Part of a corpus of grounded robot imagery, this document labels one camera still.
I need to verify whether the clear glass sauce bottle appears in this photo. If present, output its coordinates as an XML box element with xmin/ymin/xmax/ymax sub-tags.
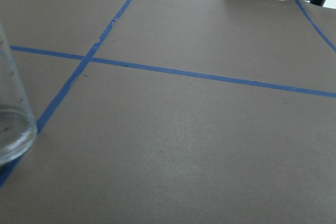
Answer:
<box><xmin>1</xmin><ymin>26</ymin><xmax>37</xmax><ymax>166</ymax></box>

